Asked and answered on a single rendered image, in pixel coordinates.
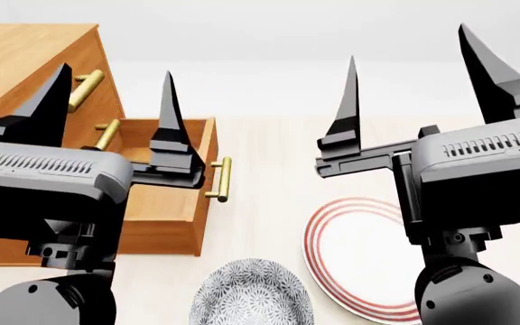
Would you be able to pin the white plate with red rings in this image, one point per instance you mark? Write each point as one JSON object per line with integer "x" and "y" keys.
{"x": 355, "y": 257}

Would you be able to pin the wooden cabinet drawer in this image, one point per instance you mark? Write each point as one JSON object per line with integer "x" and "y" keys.
{"x": 165, "y": 210}

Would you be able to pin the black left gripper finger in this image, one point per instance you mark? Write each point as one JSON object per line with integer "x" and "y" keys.
{"x": 43, "y": 115}
{"x": 172, "y": 142}

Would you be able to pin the grey floral patterned bowl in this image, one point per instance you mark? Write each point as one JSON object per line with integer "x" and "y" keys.
{"x": 251, "y": 294}

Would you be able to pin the wooden cabinet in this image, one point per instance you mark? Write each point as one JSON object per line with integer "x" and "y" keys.
{"x": 16, "y": 50}

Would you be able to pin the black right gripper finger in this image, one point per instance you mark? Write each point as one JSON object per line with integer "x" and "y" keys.
{"x": 348, "y": 125}
{"x": 494, "y": 88}

